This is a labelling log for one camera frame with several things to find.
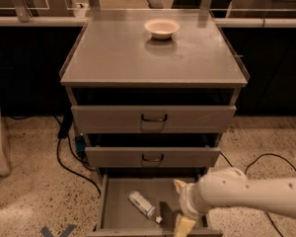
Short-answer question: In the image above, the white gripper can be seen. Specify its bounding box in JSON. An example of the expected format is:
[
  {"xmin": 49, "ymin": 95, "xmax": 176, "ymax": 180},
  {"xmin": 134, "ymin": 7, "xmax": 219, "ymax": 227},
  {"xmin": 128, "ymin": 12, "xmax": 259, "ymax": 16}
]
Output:
[{"xmin": 173, "ymin": 179, "xmax": 207, "ymax": 237}]

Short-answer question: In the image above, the blue plastic bottle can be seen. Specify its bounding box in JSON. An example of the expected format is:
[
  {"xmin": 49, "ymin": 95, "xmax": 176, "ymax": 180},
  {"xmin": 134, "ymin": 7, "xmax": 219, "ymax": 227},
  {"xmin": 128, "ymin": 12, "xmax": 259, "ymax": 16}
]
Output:
[{"xmin": 128, "ymin": 191, "xmax": 163, "ymax": 224}]

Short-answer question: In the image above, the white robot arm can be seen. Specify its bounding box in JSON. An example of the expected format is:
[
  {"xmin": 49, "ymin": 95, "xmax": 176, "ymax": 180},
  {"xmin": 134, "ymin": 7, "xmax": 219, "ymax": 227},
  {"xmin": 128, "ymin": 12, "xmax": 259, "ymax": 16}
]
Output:
[{"xmin": 174, "ymin": 167, "xmax": 296, "ymax": 237}]

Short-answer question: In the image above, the bottom grey open drawer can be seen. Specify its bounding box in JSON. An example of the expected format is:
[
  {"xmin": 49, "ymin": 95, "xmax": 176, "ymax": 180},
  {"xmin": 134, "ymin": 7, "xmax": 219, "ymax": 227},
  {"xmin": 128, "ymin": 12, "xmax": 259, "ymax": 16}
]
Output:
[{"xmin": 86, "ymin": 173, "xmax": 224, "ymax": 237}]

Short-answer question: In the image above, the middle grey drawer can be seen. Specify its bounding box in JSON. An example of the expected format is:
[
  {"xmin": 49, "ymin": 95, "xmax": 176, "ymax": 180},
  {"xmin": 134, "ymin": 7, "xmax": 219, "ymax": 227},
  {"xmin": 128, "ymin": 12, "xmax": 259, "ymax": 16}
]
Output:
[{"xmin": 85, "ymin": 146, "xmax": 220, "ymax": 168}]

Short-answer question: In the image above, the grey metal drawer cabinet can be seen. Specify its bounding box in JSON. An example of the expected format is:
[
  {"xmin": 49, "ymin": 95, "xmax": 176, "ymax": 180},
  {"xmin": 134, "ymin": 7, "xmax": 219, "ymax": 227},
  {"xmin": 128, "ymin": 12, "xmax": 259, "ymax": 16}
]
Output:
[{"xmin": 58, "ymin": 8, "xmax": 251, "ymax": 237}]

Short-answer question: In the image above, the top grey drawer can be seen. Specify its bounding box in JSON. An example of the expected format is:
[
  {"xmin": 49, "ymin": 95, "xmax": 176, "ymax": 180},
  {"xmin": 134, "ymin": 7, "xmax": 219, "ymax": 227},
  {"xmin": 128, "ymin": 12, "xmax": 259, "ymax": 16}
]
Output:
[{"xmin": 71, "ymin": 106, "xmax": 236, "ymax": 133}]

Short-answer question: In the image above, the blue power adapter box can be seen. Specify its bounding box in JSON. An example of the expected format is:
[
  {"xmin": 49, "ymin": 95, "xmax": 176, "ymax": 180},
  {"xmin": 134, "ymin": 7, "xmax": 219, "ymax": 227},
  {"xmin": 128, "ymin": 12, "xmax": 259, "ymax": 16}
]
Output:
[{"xmin": 75, "ymin": 135, "xmax": 86, "ymax": 154}]

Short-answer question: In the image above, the white paper bowl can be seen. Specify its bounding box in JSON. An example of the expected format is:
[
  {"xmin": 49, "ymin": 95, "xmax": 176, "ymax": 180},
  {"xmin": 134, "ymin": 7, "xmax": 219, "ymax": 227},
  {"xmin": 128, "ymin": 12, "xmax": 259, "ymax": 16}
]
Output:
[{"xmin": 144, "ymin": 18, "xmax": 181, "ymax": 40}]

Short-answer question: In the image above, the black cable on floor right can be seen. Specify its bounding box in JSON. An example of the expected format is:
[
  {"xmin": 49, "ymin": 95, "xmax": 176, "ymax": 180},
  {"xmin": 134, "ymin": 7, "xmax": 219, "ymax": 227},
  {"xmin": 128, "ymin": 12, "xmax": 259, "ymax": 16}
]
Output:
[{"xmin": 219, "ymin": 151, "xmax": 296, "ymax": 237}]

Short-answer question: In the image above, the black cable on floor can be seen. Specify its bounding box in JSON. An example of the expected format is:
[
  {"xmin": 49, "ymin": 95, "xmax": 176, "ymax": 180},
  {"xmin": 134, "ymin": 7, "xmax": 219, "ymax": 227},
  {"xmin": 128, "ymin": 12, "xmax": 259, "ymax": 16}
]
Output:
[
  {"xmin": 219, "ymin": 151, "xmax": 296, "ymax": 237},
  {"xmin": 52, "ymin": 115, "xmax": 103, "ymax": 196}
]

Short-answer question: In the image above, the black cable on floor left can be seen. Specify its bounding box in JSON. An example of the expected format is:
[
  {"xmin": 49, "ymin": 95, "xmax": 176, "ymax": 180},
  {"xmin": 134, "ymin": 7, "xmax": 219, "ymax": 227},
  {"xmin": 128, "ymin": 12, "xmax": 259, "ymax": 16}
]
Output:
[{"xmin": 52, "ymin": 115, "xmax": 103, "ymax": 196}]

